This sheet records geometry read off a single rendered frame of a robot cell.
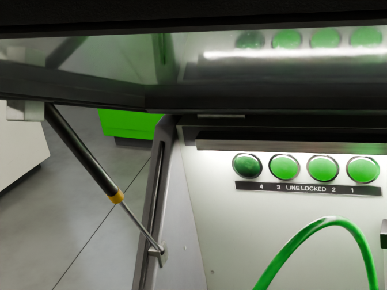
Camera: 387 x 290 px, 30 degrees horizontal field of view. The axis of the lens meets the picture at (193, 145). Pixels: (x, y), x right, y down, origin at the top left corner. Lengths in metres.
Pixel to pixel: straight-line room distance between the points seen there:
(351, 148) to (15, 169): 3.15
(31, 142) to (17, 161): 0.14
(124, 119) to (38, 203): 0.68
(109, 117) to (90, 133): 0.38
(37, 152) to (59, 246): 0.79
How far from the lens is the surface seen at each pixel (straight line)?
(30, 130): 4.10
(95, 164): 0.92
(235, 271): 1.29
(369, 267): 1.10
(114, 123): 4.16
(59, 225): 3.70
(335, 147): 1.07
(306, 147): 1.07
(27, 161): 4.12
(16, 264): 3.52
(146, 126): 4.05
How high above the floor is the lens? 1.97
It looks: 29 degrees down
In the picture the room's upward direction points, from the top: 11 degrees counter-clockwise
